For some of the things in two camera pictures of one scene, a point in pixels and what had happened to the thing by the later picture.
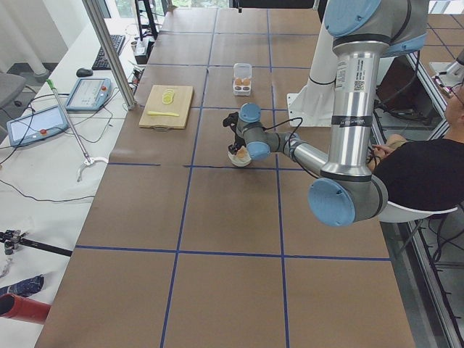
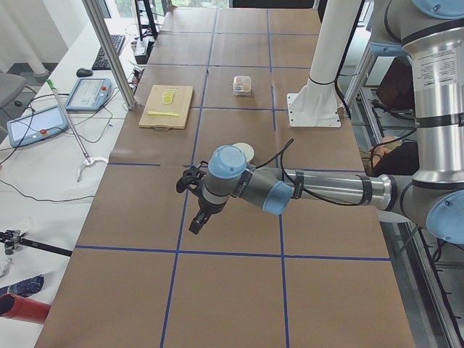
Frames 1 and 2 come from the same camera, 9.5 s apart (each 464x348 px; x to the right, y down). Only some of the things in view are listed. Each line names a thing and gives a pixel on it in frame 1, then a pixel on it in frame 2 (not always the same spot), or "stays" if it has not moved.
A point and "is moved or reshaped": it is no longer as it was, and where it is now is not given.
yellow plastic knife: (166, 114) stays
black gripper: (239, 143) -> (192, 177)
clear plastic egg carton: (241, 79) is moved or reshaped
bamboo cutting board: (167, 106) stays
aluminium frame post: (110, 52) stays
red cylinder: (14, 307) stays
